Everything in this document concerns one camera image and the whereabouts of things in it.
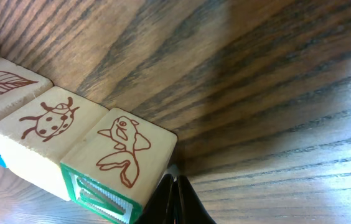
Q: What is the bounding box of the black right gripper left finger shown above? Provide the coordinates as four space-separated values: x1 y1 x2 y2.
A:
135 174 175 224

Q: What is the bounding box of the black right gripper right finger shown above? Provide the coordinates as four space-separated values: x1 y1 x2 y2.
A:
175 175 215 224

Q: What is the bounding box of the yellow green picture block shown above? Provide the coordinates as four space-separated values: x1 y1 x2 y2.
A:
60 108 177 223

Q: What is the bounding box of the plain cream wooden block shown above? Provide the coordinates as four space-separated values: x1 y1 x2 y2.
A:
0 86 108 201

